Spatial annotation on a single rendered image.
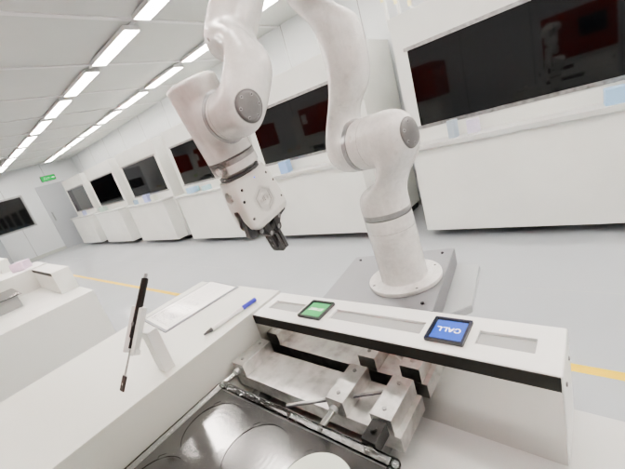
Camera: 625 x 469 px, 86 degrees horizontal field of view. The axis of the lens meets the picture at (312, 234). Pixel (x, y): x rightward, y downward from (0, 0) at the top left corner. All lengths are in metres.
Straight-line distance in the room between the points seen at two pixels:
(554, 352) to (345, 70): 0.62
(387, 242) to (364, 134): 0.26
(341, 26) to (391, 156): 0.28
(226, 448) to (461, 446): 0.34
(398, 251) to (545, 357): 0.42
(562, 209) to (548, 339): 2.66
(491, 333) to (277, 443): 0.34
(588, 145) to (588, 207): 0.46
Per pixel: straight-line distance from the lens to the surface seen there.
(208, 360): 0.73
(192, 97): 0.57
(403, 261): 0.84
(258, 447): 0.58
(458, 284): 0.96
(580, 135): 3.03
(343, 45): 0.80
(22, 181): 13.76
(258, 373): 0.73
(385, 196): 0.79
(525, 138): 3.05
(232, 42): 0.56
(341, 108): 0.82
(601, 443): 0.63
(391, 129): 0.73
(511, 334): 0.55
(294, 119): 4.21
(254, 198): 0.60
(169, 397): 0.71
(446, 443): 0.61
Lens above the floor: 1.29
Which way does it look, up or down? 17 degrees down
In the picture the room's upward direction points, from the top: 17 degrees counter-clockwise
